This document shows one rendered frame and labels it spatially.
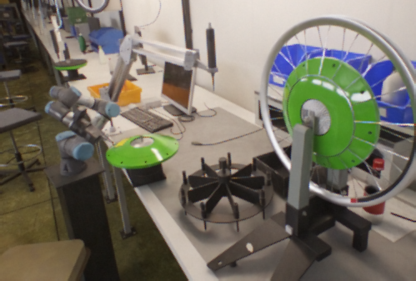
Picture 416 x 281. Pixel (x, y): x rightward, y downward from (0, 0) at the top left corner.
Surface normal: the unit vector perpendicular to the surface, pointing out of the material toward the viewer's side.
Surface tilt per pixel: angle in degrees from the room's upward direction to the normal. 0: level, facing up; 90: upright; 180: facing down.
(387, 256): 0
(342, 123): 89
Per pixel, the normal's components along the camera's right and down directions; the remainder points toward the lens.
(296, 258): -0.32, -0.80
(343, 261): -0.06, -0.92
